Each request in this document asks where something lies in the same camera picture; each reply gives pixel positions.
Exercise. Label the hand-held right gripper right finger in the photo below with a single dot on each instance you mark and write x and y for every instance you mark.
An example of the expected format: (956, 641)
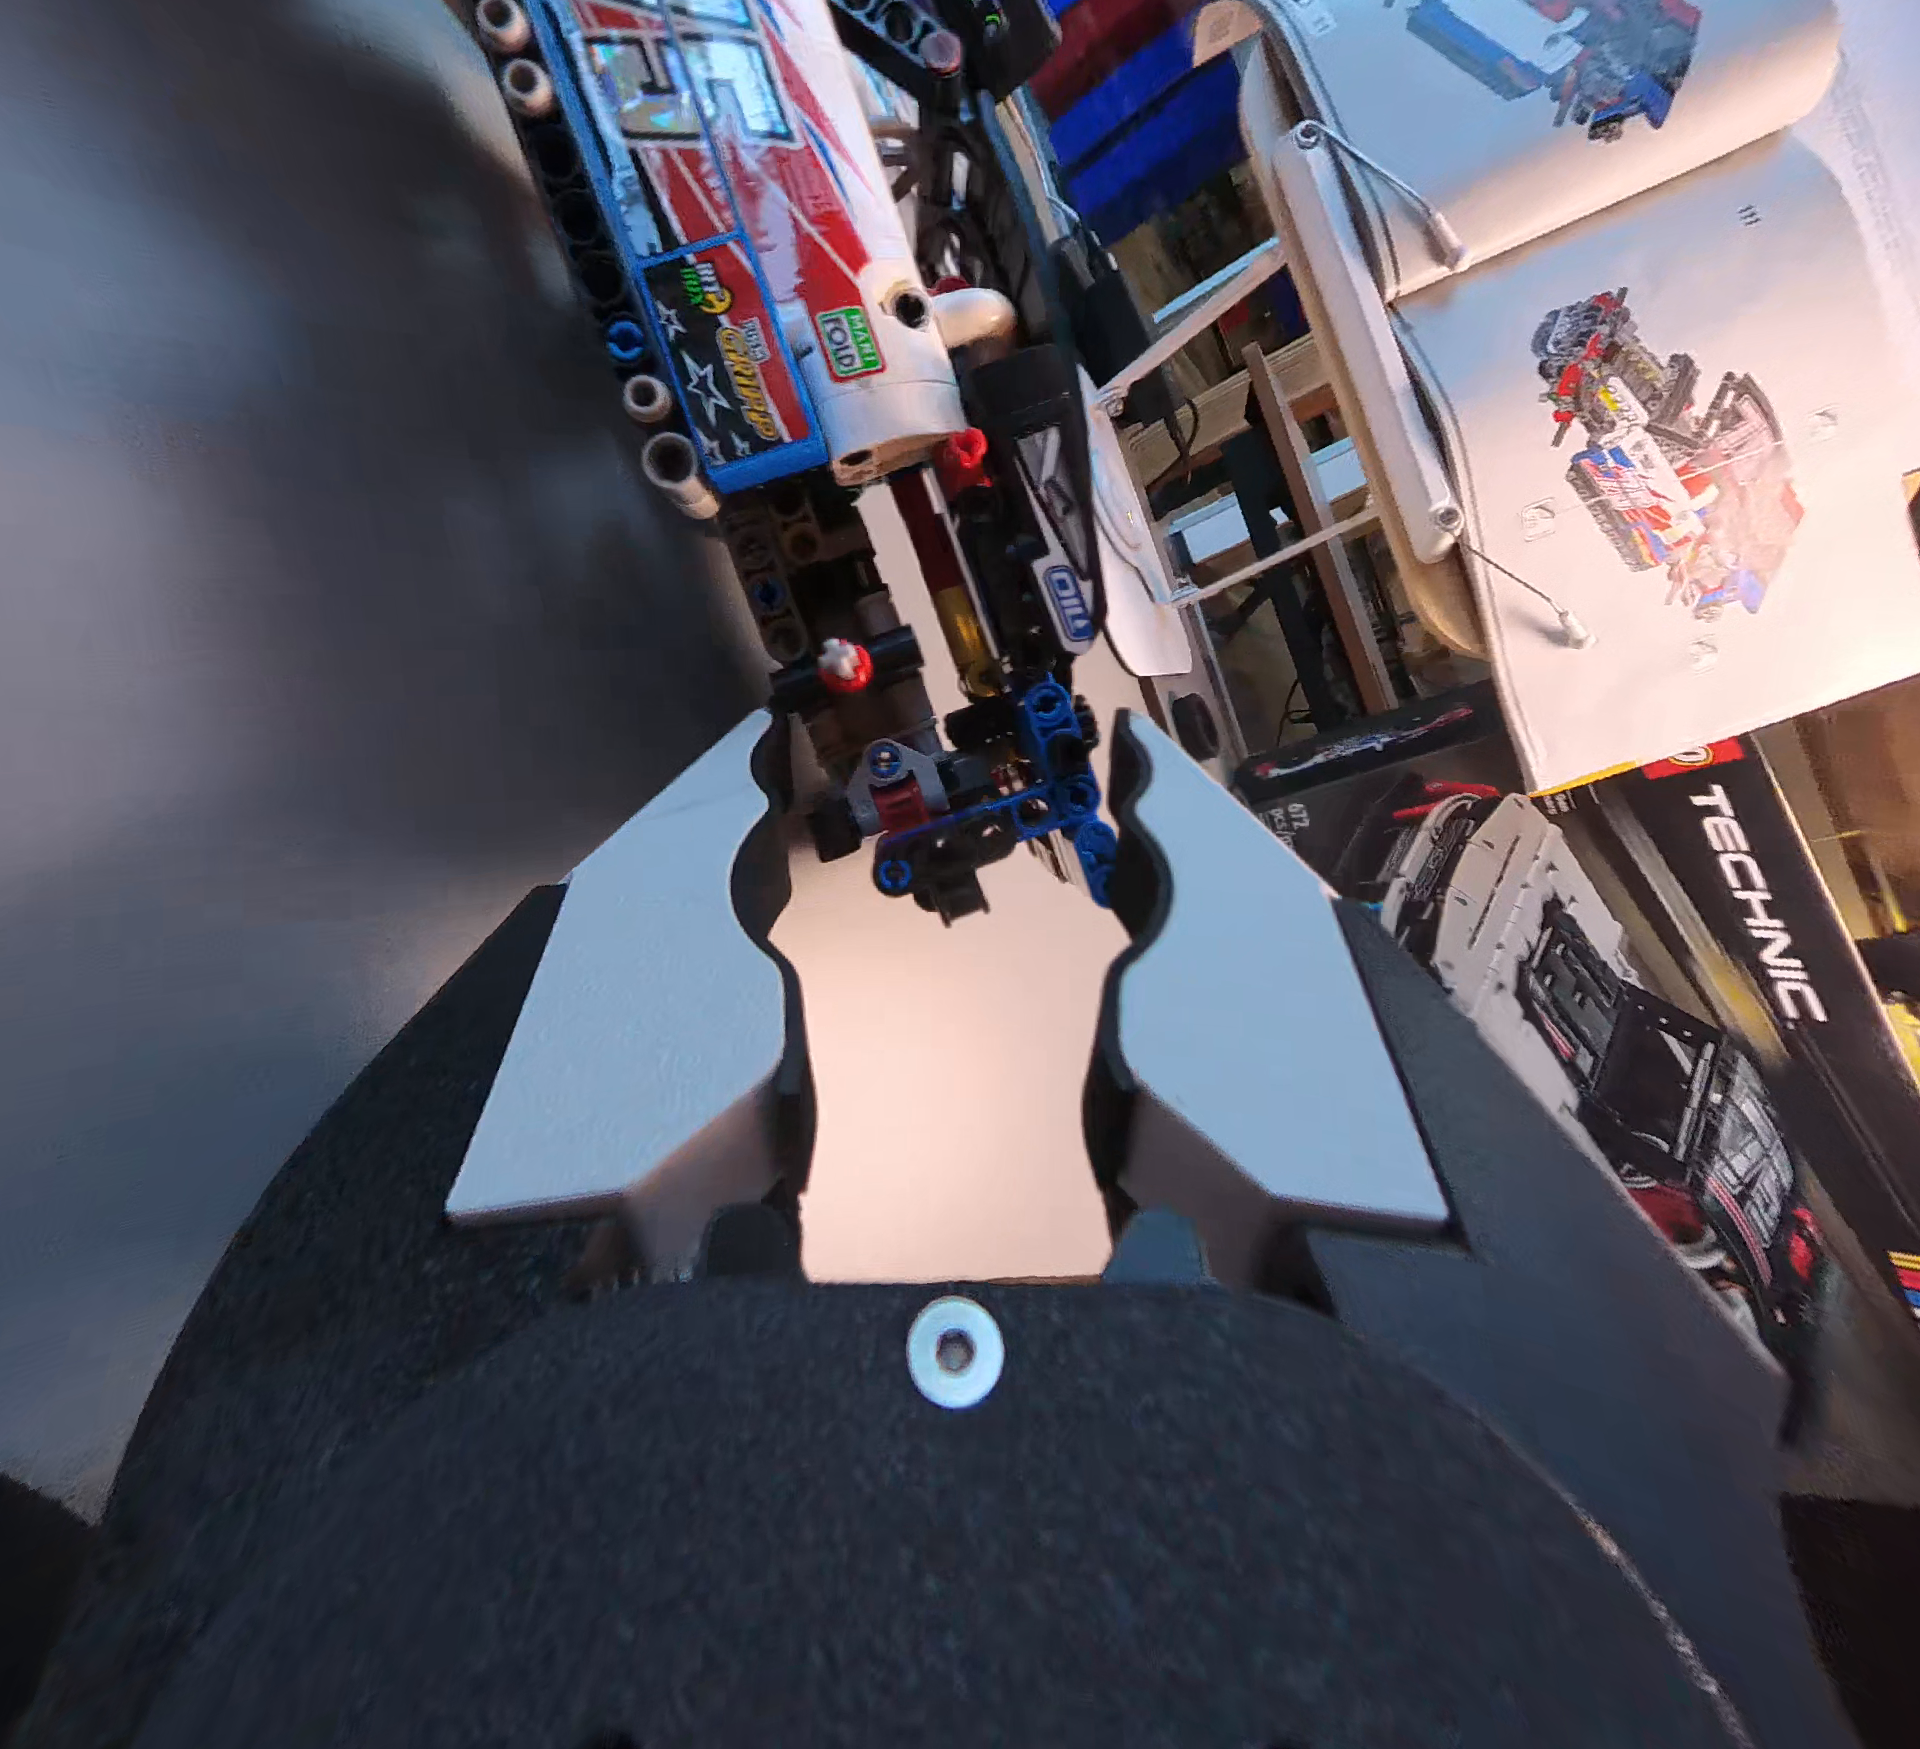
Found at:
(1260, 1030)

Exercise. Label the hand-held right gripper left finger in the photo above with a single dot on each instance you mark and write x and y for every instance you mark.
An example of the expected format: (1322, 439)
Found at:
(645, 1030)

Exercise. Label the white book stand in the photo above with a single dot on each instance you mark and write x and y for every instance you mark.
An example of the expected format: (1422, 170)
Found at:
(1351, 325)

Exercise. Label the lego race car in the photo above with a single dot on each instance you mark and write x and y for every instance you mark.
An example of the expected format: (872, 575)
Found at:
(720, 129)

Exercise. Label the black lego box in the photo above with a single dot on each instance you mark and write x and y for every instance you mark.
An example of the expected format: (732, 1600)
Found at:
(1651, 1030)

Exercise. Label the lego instruction booklet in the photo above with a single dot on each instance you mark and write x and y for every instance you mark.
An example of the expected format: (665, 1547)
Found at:
(1651, 355)

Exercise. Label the stack of blue red bins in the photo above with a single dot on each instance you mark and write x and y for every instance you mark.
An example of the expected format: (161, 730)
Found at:
(1154, 129)

